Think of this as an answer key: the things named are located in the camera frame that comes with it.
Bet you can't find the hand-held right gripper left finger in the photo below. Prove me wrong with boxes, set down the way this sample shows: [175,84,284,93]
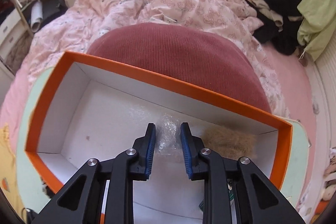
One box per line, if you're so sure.
[39,123,157,224]

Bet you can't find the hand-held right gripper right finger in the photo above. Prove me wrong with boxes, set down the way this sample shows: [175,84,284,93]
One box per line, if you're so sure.
[181,122,298,224]

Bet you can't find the clear bubble wrap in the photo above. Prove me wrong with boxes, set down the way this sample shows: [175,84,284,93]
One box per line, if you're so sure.
[157,114,181,156]

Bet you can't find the beige furry slipper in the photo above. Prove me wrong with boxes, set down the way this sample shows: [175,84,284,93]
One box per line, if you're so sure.
[202,126,257,159]

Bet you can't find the orange cardboard box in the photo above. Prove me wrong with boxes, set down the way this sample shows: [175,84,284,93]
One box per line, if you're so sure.
[25,51,293,224]

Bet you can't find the maroon ribbed cushion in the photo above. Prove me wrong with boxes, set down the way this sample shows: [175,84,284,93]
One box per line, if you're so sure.
[87,22,272,115]

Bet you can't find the yellow cloth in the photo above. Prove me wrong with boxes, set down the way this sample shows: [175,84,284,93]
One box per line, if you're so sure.
[0,124,19,203]

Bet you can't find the beige cloth pile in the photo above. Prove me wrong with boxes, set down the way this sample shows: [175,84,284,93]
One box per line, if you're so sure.
[322,148,336,201]

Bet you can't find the pink floral quilt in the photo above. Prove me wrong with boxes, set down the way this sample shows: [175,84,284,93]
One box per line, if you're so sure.
[26,0,290,119]

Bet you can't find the pile of black clothes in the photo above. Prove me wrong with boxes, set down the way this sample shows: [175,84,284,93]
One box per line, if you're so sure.
[252,0,306,55]

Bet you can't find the rolled white paper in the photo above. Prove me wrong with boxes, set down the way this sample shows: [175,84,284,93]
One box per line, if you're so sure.
[30,1,44,33]

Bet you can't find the light green hanging cloth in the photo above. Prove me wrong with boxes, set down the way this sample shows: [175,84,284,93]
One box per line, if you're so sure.
[297,0,336,62]

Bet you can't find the white shelf unit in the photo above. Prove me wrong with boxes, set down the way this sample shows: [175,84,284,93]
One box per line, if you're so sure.
[0,0,34,75]

